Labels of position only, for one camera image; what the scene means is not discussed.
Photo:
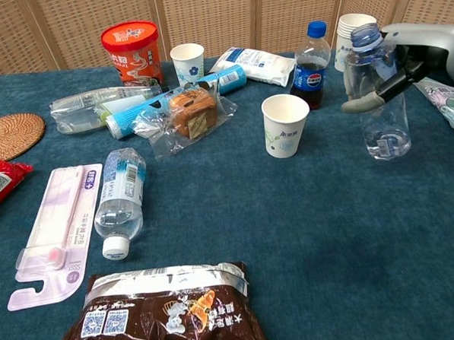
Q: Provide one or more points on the wicker folding screen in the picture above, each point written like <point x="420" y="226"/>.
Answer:
<point x="211" y="18"/>

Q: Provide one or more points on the round woven rattan coaster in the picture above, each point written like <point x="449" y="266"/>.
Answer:
<point x="8" y="137"/>

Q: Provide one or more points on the clear bottle green label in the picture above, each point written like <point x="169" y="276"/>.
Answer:
<point x="79" y="109"/>

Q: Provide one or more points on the white cup blue flower print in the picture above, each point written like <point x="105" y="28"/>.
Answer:
<point x="187" y="69"/>

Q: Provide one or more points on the cake in clear wrapper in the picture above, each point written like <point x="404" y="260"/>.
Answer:
<point x="193" y="111"/>

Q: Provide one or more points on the stack of white paper cups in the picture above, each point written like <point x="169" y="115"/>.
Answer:
<point x="342" y="38"/>

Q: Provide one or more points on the sealed water bottle white cap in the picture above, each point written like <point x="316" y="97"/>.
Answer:
<point x="120" y="198"/>

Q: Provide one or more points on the cola bottle blue cap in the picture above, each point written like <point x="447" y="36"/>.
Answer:
<point x="309" y="82"/>

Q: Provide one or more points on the clear plastic bottle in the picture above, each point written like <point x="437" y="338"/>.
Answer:
<point x="387" y="138"/>

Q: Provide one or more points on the pink toothbrush blister pack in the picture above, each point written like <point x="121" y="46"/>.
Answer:
<point x="58" y="224"/>

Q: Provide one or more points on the white snack bag right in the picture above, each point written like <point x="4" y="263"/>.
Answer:
<point x="450" y="105"/>

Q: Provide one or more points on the blue cylindrical roll pack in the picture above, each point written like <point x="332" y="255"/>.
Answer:
<point x="133" y="116"/>

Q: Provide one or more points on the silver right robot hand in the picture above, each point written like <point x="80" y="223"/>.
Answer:
<point x="430" y="45"/>

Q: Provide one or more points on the white wet wipes pack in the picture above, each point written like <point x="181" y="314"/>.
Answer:
<point x="255" y="63"/>

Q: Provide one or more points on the teal tablecloth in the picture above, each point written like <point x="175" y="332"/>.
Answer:
<point x="291" y="231"/>

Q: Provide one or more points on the brown bread snack bag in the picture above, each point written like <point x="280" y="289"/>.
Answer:
<point x="158" y="318"/>

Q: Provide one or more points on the red instant noodle tub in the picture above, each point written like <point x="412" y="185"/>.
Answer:
<point x="133" y="57"/>

